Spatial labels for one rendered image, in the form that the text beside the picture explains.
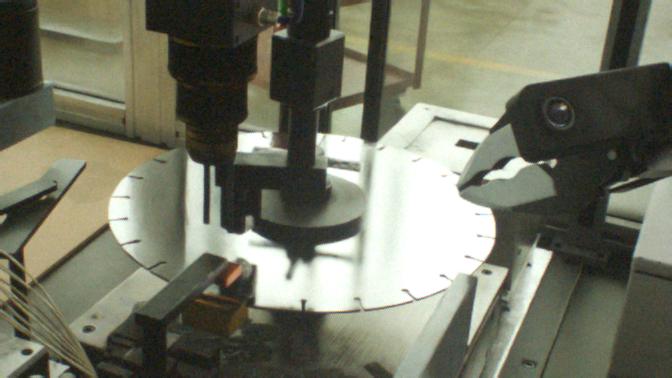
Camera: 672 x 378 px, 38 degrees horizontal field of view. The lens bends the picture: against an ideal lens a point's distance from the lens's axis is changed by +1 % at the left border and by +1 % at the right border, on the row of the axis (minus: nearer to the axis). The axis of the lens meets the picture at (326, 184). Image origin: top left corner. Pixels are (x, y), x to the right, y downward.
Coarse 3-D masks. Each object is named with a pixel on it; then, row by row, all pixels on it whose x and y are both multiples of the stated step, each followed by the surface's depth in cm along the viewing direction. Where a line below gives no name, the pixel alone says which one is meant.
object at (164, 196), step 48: (240, 144) 95; (336, 144) 96; (144, 192) 84; (192, 192) 85; (384, 192) 87; (432, 192) 88; (144, 240) 76; (192, 240) 77; (240, 240) 77; (288, 240) 78; (336, 240) 78; (384, 240) 79; (432, 240) 79; (480, 240) 80; (240, 288) 71; (288, 288) 71; (336, 288) 72; (384, 288) 72; (432, 288) 73
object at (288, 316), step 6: (270, 312) 86; (276, 312) 86; (282, 312) 85; (288, 312) 85; (282, 318) 85; (288, 318) 85; (294, 318) 85; (300, 318) 85; (306, 318) 85; (312, 318) 86; (318, 318) 86
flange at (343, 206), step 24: (264, 192) 83; (288, 192) 81; (312, 192) 81; (336, 192) 84; (360, 192) 85; (264, 216) 79; (288, 216) 79; (312, 216) 80; (336, 216) 80; (360, 216) 81
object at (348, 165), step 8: (320, 136) 85; (320, 144) 84; (272, 152) 82; (280, 152) 82; (320, 152) 81; (328, 160) 81; (336, 160) 81; (344, 160) 81; (352, 160) 81; (336, 168) 81; (344, 168) 81; (352, 168) 81; (360, 168) 81
